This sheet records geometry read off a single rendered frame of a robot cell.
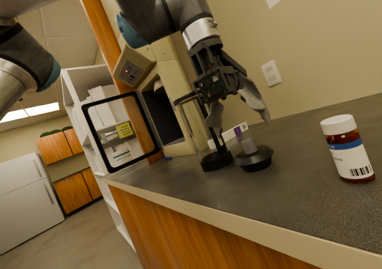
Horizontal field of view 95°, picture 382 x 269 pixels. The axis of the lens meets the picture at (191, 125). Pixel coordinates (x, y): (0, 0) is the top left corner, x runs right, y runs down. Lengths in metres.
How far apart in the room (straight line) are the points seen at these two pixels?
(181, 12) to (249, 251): 0.47
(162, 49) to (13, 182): 5.12
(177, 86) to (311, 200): 0.72
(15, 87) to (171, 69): 0.57
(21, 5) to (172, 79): 0.56
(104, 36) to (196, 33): 0.99
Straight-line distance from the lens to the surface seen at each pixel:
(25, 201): 5.66
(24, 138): 6.40
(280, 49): 0.97
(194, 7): 0.42
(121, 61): 0.97
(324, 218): 0.26
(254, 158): 0.40
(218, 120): 0.43
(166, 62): 0.91
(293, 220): 0.26
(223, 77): 0.34
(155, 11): 0.42
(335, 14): 0.92
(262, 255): 0.38
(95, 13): 1.41
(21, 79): 0.63
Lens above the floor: 1.09
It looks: 2 degrees down
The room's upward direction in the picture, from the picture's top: 22 degrees counter-clockwise
